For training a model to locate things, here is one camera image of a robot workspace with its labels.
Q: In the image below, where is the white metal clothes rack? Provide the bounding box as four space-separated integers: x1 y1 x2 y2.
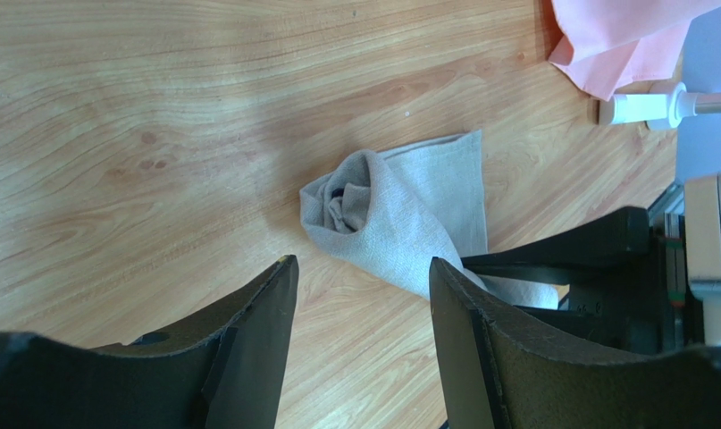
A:
597 82 721 130

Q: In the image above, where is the pink pleated garment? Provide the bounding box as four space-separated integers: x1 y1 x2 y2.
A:
549 0 721 100

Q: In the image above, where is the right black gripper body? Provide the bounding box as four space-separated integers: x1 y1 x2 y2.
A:
559 214 705 354

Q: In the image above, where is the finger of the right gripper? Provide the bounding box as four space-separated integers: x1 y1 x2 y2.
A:
516 306 630 350
461 206 650 285

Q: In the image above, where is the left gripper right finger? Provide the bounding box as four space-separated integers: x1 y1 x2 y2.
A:
429 258 721 428

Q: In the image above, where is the beige cloth napkin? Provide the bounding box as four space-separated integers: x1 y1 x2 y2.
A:
299 130 558 309

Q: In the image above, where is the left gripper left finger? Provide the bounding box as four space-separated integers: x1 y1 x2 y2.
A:
0 255 299 428

